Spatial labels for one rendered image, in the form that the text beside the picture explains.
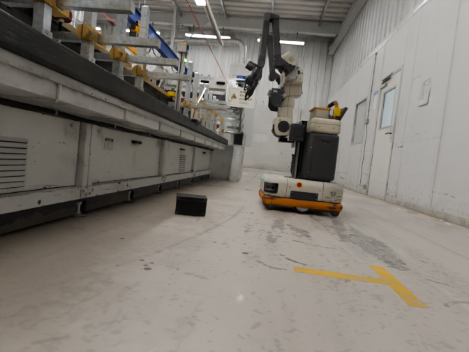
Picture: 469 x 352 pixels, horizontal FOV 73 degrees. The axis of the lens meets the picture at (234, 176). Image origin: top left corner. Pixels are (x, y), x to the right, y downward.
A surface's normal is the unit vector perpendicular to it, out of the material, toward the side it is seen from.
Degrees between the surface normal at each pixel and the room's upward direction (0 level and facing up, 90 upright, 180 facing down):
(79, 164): 90
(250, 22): 90
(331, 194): 90
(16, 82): 90
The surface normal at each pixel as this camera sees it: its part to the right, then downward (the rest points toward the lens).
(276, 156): -0.10, 0.04
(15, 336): 0.11, -0.99
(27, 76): 0.99, 0.11
